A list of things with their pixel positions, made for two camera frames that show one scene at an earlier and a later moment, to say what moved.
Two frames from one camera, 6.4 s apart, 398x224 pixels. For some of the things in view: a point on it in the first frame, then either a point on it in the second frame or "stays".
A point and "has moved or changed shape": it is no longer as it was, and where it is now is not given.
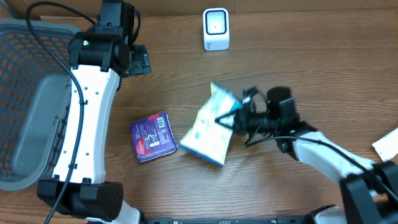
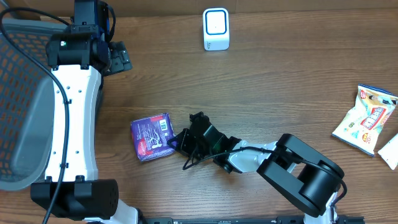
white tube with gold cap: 387,147 has moved or changed shape
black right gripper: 240,119 to 174,144
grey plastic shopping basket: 34,86 stays
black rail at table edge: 228,220 stays
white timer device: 216,28 stays
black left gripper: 142,64 to 121,61
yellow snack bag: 207,138 to 362,125
